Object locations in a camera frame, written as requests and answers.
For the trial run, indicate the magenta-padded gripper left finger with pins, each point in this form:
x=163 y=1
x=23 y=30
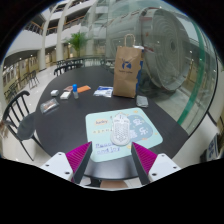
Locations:
x=56 y=165

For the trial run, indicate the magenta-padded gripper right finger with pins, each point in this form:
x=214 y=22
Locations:
x=165 y=165

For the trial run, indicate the white perforated computer mouse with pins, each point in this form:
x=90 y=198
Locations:
x=120 y=130

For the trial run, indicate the light blue cartoon mouse pad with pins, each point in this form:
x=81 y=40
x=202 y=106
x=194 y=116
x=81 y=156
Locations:
x=146 y=133

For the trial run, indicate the black spindle-back chair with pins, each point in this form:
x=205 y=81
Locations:
x=26 y=128

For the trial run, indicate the cookie in clear bag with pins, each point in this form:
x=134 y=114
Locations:
x=49 y=106

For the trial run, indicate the grey flat pouch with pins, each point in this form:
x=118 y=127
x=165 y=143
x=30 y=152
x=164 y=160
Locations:
x=142 y=101

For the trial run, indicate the cream rectangular box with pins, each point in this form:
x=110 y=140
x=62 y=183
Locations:
x=65 y=95

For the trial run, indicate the small white box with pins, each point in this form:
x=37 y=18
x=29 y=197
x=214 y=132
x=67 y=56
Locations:
x=54 y=93

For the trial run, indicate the small blue-capped clear bottle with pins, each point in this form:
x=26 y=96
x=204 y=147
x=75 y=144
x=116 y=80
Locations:
x=75 y=90

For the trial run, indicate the orange flat packet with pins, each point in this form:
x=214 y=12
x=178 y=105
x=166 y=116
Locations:
x=84 y=88

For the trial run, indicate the white and blue packet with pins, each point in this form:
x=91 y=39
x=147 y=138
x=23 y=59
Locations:
x=103 y=91

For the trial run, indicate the group of dark cafe chairs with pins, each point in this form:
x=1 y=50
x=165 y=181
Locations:
x=31 y=78

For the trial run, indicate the brown paper bag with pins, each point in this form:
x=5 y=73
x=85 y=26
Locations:
x=126 y=76

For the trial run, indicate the group of black chairs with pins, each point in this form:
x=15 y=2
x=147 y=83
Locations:
x=68 y=66

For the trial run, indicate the green potted palm plant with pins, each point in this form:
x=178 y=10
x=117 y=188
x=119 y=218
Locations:
x=77 y=41

